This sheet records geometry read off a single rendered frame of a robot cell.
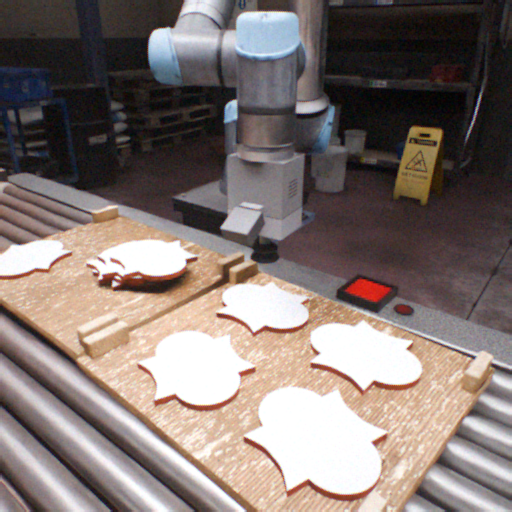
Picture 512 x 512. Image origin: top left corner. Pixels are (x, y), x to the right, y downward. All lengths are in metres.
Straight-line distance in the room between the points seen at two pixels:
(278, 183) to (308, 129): 0.54
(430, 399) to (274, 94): 0.40
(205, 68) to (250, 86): 0.13
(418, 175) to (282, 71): 3.67
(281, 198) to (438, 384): 0.30
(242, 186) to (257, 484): 0.35
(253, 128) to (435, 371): 0.38
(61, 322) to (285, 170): 0.40
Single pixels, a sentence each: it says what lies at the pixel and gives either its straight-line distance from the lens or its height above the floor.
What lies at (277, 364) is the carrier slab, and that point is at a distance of 0.62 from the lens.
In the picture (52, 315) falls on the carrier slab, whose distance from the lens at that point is 0.78.
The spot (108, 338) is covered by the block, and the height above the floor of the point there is 0.96.
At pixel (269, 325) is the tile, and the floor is 0.95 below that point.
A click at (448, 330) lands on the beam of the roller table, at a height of 0.92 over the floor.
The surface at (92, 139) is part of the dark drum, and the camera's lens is 4.59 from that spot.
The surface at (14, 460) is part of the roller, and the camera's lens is 0.60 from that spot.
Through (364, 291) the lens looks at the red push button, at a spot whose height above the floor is 0.93.
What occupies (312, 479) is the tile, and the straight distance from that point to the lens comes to 0.49.
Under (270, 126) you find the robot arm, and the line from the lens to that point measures 0.59.
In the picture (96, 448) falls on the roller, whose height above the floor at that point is 0.92.
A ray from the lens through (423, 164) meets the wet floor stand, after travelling 4.21.
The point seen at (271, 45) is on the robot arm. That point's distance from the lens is 0.58.
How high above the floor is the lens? 1.32
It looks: 25 degrees down
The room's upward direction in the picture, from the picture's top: straight up
